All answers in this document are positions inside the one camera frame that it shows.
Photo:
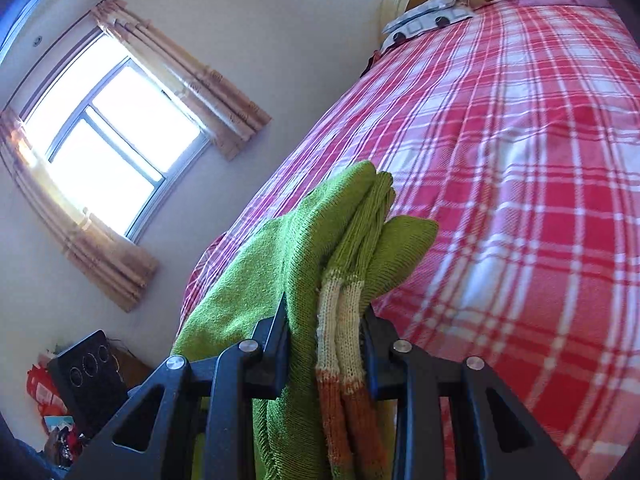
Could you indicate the red plaid bed sheet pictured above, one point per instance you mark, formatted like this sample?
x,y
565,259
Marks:
x,y
517,131

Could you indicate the white patterned pillow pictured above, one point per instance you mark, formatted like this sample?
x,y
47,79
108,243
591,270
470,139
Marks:
x,y
427,16

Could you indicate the beige curtain right of window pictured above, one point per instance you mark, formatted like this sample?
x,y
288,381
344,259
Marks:
x,y
226,114

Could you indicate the black device with circles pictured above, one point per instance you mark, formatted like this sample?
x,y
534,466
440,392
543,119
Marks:
x,y
88,381

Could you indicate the beige curtain of window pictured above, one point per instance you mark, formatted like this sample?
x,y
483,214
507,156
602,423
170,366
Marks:
x,y
119,268
226,114

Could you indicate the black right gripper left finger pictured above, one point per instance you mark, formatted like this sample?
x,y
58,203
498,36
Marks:
x,y
153,434

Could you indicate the red items on floor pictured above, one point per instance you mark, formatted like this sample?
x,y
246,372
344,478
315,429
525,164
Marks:
x,y
63,445

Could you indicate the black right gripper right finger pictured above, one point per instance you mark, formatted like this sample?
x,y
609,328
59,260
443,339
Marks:
x,y
459,407

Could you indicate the beige curtain left of window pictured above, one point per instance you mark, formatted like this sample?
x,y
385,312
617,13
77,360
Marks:
x,y
119,268

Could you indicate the green knitted sweater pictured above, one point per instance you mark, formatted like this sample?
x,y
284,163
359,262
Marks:
x,y
325,260

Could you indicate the side window with frame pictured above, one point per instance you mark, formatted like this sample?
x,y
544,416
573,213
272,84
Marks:
x,y
116,140

